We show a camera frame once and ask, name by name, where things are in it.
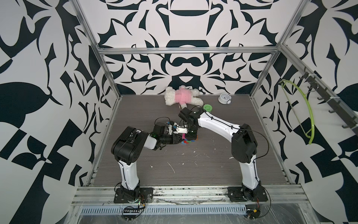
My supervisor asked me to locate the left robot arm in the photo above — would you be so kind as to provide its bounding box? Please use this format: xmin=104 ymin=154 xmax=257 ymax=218
xmin=111 ymin=122 xmax=184 ymax=191

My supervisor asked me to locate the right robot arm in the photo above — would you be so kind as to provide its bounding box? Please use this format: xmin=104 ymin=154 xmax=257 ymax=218
xmin=179 ymin=107 xmax=260 ymax=190

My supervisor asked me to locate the white plush toy pink shirt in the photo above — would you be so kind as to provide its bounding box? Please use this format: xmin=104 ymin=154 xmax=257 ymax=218
xmin=164 ymin=85 xmax=204 ymax=109

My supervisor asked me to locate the white small alarm clock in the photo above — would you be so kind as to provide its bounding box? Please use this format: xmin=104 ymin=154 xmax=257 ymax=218
xmin=218 ymin=93 xmax=232 ymax=105

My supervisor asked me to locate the black hook rack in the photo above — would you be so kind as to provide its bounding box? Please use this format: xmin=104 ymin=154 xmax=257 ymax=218
xmin=298 ymin=67 xmax=358 ymax=135

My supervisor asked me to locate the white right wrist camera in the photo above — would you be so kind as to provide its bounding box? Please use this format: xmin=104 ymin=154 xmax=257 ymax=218
xmin=172 ymin=126 xmax=187 ymax=134

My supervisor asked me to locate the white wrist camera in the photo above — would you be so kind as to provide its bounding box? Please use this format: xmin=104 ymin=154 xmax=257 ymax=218
xmin=167 ymin=122 xmax=178 ymax=135
xmin=172 ymin=126 xmax=187 ymax=134

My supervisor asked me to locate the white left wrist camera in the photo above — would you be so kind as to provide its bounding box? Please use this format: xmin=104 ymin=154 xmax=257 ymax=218
xmin=167 ymin=122 xmax=178 ymax=135

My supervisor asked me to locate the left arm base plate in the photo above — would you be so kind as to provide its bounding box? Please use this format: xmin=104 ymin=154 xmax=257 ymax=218
xmin=113 ymin=186 xmax=154 ymax=203

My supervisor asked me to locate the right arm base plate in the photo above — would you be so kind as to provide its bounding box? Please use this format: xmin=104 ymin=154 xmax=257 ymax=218
xmin=227 ymin=185 xmax=268 ymax=202

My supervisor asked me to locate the green hoop on wall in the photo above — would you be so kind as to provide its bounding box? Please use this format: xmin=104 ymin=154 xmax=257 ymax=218
xmin=279 ymin=79 xmax=316 ymax=145

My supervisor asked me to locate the aluminium cage frame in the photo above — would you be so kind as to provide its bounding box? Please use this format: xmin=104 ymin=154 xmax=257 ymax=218
xmin=75 ymin=1 xmax=358 ymax=224

